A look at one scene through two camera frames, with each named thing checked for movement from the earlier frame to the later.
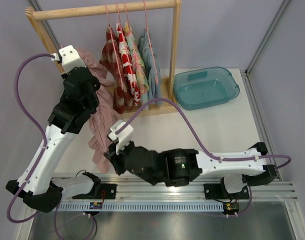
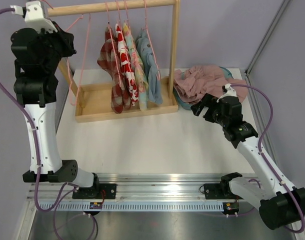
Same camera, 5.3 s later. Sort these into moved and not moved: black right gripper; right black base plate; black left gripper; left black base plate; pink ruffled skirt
Moved: black left gripper; black right gripper; pink ruffled skirt
Not moved: right black base plate; left black base plate
